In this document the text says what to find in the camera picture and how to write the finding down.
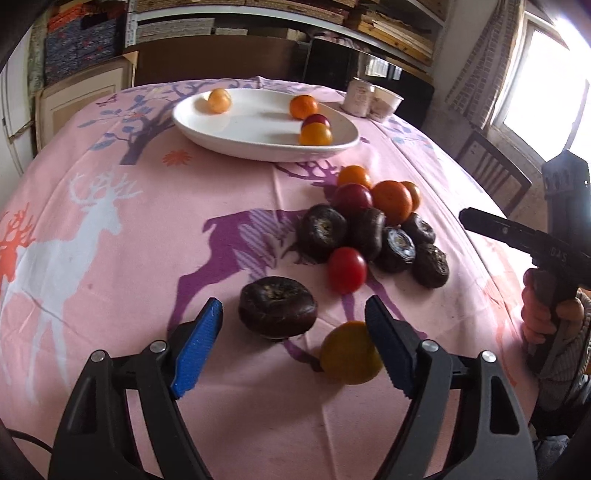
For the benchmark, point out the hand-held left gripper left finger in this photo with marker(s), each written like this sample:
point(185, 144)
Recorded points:
point(201, 344)

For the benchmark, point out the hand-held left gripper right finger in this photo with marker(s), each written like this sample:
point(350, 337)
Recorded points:
point(385, 344)

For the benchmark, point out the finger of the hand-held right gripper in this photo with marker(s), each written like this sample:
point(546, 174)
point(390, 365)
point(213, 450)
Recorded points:
point(498, 228)

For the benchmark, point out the yellow tomato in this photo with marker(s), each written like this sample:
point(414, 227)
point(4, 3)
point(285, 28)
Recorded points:
point(346, 355)

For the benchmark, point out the large dark water chestnut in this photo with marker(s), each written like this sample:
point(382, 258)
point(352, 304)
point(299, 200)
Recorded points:
point(277, 306)

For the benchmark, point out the chocolate donut with white icing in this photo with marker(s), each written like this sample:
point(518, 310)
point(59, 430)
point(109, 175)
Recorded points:
point(396, 249)

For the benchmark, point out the large orange tangerine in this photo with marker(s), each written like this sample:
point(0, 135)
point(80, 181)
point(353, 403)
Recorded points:
point(392, 201)

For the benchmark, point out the dark red plum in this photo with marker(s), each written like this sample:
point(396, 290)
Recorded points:
point(352, 199)

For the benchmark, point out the white oval plate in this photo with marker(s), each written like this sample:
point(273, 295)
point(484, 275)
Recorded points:
point(258, 122)

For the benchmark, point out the person's right forearm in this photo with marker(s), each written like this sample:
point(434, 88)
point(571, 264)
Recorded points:
point(565, 369)

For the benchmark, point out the person's right hand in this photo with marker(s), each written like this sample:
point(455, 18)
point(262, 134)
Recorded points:
point(530, 304)

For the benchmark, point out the dark wooden chair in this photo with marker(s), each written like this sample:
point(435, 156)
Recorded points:
point(494, 170)

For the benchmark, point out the pink deer print tablecloth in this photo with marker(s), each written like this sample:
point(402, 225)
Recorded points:
point(138, 286)

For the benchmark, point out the bright window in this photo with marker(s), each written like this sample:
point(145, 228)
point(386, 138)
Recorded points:
point(549, 78)

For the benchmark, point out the white paper cup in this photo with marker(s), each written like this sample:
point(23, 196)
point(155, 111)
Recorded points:
point(387, 104)

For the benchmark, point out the patterned curtain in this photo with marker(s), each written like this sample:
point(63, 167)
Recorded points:
point(485, 60)

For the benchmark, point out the yellow-orange tangerine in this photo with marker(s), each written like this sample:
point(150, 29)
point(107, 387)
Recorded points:
point(316, 135)

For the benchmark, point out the small red tomato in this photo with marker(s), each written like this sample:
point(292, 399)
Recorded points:
point(316, 120)

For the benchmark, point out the glossy black cabinet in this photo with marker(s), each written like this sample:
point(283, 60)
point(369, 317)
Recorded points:
point(332, 60)

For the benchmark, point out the small yellow-orange fruit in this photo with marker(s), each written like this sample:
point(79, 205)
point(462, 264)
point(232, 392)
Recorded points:
point(219, 100)

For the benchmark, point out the beige framed panel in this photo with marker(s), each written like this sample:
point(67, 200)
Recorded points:
point(83, 99)

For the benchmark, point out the shelf rack with flat boxes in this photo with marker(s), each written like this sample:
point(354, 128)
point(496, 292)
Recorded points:
point(323, 14)

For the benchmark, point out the dark brown board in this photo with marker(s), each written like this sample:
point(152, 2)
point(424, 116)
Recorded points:
point(207, 57)

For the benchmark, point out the stack of blue patterned boxes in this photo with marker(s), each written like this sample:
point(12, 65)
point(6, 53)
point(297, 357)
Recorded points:
point(83, 50)

